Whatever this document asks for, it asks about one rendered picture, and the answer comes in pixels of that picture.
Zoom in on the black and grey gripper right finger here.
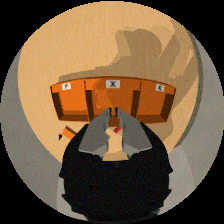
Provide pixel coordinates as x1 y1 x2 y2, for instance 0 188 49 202
116 107 173 174

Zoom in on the orange flat square pad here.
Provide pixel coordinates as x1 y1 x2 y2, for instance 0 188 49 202
62 126 76 140

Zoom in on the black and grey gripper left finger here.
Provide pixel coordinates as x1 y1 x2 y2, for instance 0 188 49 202
59 107 111 179

